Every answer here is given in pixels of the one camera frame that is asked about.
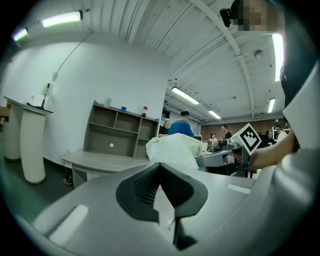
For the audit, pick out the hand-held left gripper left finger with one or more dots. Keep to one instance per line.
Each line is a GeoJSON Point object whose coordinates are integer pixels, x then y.
{"type": "Point", "coordinates": [100, 212]}

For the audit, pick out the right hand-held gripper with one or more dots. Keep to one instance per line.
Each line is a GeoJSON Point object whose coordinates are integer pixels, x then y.
{"type": "Point", "coordinates": [246, 140]}

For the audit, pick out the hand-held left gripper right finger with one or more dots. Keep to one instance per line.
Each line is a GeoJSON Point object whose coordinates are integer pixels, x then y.
{"type": "Point", "coordinates": [225, 212]}

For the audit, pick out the white plastic tissues pack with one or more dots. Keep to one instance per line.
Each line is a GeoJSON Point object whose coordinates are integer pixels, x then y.
{"type": "Point", "coordinates": [172, 150]}

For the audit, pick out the grey wooden shelf unit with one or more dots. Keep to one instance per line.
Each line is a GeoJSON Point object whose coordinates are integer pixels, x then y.
{"type": "Point", "coordinates": [100, 142]}

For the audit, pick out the person's right forearm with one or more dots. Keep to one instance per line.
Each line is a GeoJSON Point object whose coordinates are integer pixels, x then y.
{"type": "Point", "coordinates": [275, 150]}

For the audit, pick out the grey desk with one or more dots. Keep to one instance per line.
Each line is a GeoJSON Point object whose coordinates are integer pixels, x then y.
{"type": "Point", "coordinates": [100, 160]}

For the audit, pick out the ceiling tube light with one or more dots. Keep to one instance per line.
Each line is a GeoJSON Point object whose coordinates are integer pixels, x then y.
{"type": "Point", "coordinates": [214, 114]}
{"type": "Point", "coordinates": [278, 55]}
{"type": "Point", "coordinates": [185, 95]}
{"type": "Point", "coordinates": [61, 19]}
{"type": "Point", "coordinates": [20, 34]}
{"type": "Point", "coordinates": [271, 105]}

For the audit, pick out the cola bottle with red label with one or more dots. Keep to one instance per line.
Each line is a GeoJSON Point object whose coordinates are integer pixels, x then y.
{"type": "Point", "coordinates": [144, 111]}

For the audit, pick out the blue plastic cup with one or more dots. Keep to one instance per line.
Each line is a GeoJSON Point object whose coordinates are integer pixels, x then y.
{"type": "Point", "coordinates": [124, 109]}

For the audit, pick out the pale blue ribbed cup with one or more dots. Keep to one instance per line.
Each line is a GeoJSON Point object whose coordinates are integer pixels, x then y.
{"type": "Point", "coordinates": [107, 102]}

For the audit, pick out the round ceiling smoke detector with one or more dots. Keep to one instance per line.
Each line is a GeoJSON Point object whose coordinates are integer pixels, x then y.
{"type": "Point", "coordinates": [258, 53]}

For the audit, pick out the white shade table lamp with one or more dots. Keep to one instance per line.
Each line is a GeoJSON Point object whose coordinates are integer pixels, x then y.
{"type": "Point", "coordinates": [47, 90]}

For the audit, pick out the person's black shirt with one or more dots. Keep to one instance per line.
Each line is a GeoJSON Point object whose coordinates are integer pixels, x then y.
{"type": "Point", "coordinates": [300, 50]}

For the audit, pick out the brown wooden box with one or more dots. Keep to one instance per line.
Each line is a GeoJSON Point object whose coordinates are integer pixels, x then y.
{"type": "Point", "coordinates": [5, 113]}

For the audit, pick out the person's head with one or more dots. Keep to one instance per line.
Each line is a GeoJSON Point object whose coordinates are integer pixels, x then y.
{"type": "Point", "coordinates": [257, 15]}

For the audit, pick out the white round pedestal table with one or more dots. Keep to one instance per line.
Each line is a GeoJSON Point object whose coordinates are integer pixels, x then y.
{"type": "Point", "coordinates": [32, 150]}

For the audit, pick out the black head-mounted camera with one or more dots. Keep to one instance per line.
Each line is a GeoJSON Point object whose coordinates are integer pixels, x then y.
{"type": "Point", "coordinates": [226, 17]}

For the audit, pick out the white wall socket box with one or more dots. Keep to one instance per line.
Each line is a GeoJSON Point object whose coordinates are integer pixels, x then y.
{"type": "Point", "coordinates": [55, 75]}

